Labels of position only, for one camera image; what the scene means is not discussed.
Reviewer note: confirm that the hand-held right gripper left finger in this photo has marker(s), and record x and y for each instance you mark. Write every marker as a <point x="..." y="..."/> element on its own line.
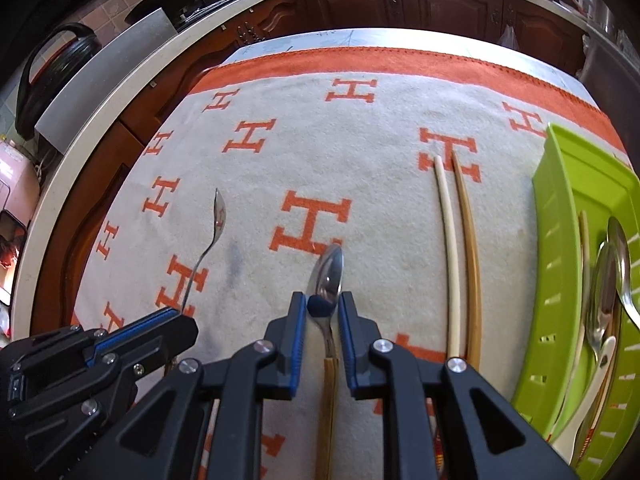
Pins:
<point x="297" y="340"/>

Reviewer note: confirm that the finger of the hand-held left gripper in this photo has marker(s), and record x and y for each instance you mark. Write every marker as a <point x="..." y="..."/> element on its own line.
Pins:
<point x="55" y="347"/>
<point x="160" y="340"/>

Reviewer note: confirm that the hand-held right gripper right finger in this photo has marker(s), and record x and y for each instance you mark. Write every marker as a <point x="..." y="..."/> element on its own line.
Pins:
<point x="347" y="340"/>

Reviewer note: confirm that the green plastic utensil tray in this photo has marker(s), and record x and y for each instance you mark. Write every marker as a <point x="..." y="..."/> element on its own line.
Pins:
<point x="555" y="260"/>

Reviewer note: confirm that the white ceramic spoon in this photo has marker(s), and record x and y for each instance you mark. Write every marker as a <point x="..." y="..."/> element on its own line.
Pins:
<point x="575" y="420"/>

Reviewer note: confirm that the wooden chopstick red patterned end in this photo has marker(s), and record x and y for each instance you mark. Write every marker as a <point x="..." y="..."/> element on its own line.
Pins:
<point x="583" y="260"/>

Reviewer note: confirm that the short metal spoon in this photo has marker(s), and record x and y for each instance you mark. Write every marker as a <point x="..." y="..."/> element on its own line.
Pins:
<point x="602" y="300"/>

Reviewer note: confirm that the large metal spoon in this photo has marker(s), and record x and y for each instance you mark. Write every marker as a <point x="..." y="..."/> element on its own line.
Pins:
<point x="622" y="260"/>

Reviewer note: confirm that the cream chopstick orange striped end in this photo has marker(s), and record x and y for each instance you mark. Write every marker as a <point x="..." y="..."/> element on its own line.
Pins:
<point x="450" y="260"/>

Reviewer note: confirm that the wooden chopstick red black end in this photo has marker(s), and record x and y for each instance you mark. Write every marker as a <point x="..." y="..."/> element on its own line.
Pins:
<point x="471" y="260"/>

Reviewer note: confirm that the pink rice cooker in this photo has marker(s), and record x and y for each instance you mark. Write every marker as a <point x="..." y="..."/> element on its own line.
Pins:
<point x="15" y="175"/>

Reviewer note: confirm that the orange beige printed blanket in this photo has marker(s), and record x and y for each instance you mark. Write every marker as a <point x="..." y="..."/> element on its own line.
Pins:
<point x="350" y="125"/>

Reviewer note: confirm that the steel splash panel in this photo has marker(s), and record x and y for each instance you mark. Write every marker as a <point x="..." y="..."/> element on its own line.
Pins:
<point x="110" y="75"/>

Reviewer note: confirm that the hanging plastic bag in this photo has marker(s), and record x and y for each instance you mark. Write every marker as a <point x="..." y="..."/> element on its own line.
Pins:
<point x="509" y="37"/>

